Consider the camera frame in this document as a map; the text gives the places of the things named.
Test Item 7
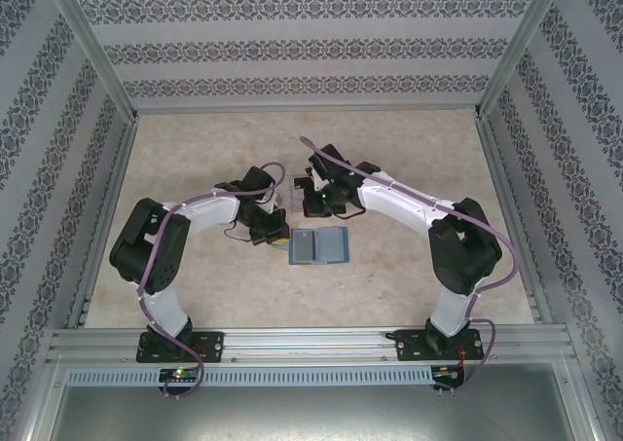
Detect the dark grey card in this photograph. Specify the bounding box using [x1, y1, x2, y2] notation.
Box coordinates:
[293, 230, 317, 263]

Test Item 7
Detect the blue card holder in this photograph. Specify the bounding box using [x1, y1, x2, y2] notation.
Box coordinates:
[272, 226, 350, 267]

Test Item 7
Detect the controller board with green light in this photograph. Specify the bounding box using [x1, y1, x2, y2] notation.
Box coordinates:
[430, 362, 466, 388]
[158, 367, 201, 385]

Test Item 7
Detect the grey metal sheet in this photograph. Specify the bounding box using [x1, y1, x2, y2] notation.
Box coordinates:
[23, 357, 600, 441]

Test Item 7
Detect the thin aluminium back rail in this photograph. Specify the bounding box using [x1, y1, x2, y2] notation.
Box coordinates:
[133, 102, 481, 117]

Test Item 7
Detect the long aluminium mounting rail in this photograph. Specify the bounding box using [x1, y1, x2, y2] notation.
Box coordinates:
[48, 327, 573, 364]

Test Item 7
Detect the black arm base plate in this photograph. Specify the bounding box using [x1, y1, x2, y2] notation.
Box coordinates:
[394, 328, 483, 363]
[137, 331, 226, 364]

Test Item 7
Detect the grey slotted cable duct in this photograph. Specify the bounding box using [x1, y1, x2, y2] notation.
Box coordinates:
[65, 366, 434, 386]

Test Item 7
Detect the purple cable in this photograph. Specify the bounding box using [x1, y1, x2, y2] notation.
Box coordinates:
[136, 161, 288, 402]
[299, 135, 518, 394]

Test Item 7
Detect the aluminium side rail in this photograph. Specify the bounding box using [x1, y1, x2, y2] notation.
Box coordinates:
[67, 114, 142, 330]
[474, 114, 554, 325]

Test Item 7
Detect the aluminium frame post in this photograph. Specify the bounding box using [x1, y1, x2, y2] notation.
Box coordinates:
[474, 0, 570, 121]
[46, 0, 142, 124]

